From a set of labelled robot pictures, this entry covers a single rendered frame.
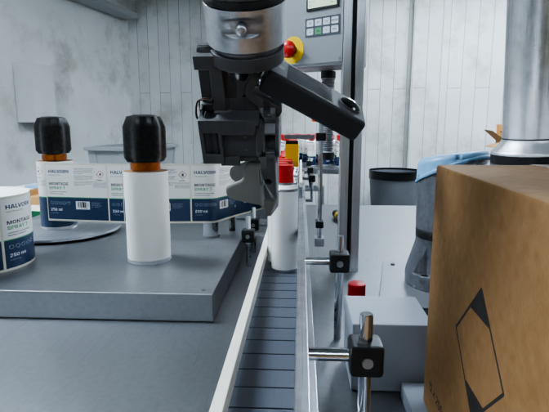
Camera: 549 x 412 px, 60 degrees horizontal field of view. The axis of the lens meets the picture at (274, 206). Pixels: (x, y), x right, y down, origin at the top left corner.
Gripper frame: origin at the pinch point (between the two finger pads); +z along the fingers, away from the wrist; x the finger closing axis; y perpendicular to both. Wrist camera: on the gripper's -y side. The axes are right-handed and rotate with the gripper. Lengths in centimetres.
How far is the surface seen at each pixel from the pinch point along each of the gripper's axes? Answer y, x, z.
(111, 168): 43, -49, 29
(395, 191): -99, -336, 259
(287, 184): -0.7, -26.5, 16.7
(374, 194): -80, -346, 270
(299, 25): -3, -63, 0
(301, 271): -3.5, 0.2, 11.4
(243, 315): 4.1, 6.4, 13.3
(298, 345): -3.1, 19.4, 0.5
